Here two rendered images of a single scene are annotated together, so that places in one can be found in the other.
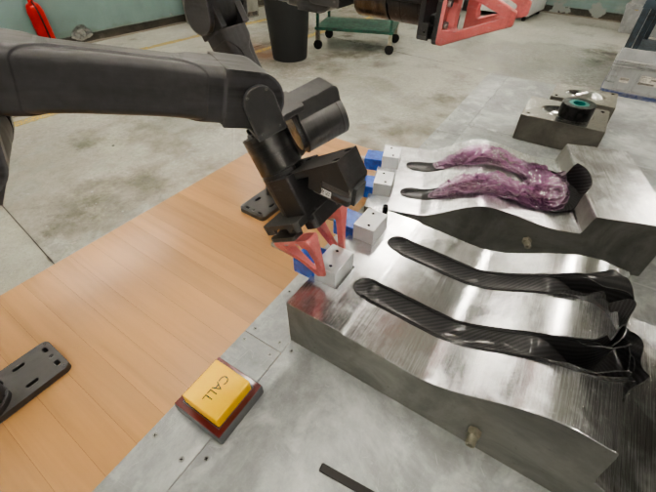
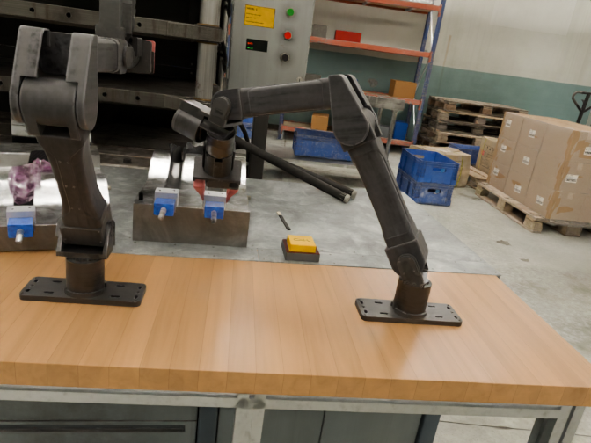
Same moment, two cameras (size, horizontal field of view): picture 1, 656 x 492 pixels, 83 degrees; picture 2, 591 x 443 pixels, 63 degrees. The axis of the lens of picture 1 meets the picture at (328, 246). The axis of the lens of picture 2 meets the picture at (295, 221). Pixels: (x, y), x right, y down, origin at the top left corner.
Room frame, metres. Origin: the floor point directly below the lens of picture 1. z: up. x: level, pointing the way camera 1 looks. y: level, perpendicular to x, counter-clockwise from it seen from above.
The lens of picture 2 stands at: (0.96, 0.90, 1.25)
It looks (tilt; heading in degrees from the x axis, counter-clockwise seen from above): 19 degrees down; 227
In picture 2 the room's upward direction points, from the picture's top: 8 degrees clockwise
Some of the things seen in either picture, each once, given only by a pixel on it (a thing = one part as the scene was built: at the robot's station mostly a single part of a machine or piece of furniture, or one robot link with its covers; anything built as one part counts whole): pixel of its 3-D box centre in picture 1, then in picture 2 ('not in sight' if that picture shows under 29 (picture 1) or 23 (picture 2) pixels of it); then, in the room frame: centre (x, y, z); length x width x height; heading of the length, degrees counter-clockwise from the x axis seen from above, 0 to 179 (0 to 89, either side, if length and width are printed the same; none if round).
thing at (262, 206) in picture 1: (279, 179); (85, 273); (0.70, 0.11, 0.84); 0.20 x 0.07 x 0.08; 145
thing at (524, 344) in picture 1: (495, 295); (194, 170); (0.31, -0.22, 0.92); 0.35 x 0.16 x 0.09; 57
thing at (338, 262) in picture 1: (307, 259); (214, 211); (0.40, 0.03, 0.89); 0.13 x 0.05 x 0.05; 57
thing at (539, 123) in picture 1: (559, 124); not in sight; (0.98, -0.64, 0.84); 0.20 x 0.15 x 0.07; 57
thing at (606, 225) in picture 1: (496, 188); (47, 188); (0.64, -0.35, 0.86); 0.50 x 0.26 x 0.11; 74
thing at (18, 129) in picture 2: not in sight; (71, 119); (0.31, -1.19, 0.87); 0.50 x 0.27 x 0.17; 57
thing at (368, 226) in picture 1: (345, 222); (164, 208); (0.49, -0.03, 0.89); 0.13 x 0.05 x 0.05; 57
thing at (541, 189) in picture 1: (501, 172); (50, 171); (0.63, -0.34, 0.90); 0.26 x 0.18 x 0.08; 74
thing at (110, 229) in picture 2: not in sight; (84, 237); (0.70, 0.10, 0.90); 0.09 x 0.06 x 0.06; 145
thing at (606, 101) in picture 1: (580, 104); not in sight; (1.13, -0.78, 0.83); 0.17 x 0.13 x 0.06; 57
